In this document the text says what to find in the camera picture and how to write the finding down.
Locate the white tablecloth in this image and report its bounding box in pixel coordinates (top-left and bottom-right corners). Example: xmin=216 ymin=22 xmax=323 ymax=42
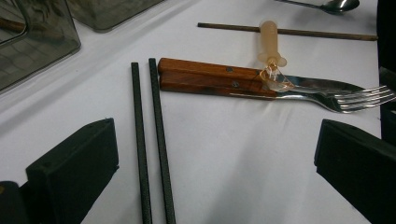
xmin=0 ymin=0 xmax=396 ymax=224

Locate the black chopstick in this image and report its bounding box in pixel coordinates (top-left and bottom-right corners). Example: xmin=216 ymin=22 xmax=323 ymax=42
xmin=148 ymin=57 xmax=177 ymax=224
xmin=130 ymin=62 xmax=153 ymax=224

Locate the smoky transparent plastic bin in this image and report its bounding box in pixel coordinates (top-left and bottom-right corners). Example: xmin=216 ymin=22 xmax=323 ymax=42
xmin=65 ymin=0 xmax=166 ymax=34
xmin=0 ymin=0 xmax=82 ymax=92

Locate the wooden-handled steel knife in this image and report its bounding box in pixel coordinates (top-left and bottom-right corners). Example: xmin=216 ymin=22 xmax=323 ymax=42
xmin=157 ymin=57 xmax=366 ymax=95

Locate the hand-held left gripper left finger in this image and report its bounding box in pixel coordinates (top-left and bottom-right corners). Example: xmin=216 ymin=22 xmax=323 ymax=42
xmin=25 ymin=118 xmax=120 ymax=224

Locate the wooden spoon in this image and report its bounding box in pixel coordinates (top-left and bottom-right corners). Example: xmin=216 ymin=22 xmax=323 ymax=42
xmin=256 ymin=20 xmax=296 ymax=93

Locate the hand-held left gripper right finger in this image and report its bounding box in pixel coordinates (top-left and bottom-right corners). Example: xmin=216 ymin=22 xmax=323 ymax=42
xmin=314 ymin=119 xmax=396 ymax=224

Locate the wooden-handled steel fork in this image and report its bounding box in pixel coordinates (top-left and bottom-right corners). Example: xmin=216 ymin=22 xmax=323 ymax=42
xmin=159 ymin=72 xmax=396 ymax=114

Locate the brown wooden chopstick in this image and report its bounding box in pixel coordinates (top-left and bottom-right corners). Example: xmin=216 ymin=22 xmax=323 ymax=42
xmin=197 ymin=21 xmax=379 ymax=42
xmin=0 ymin=17 xmax=27 ymax=35

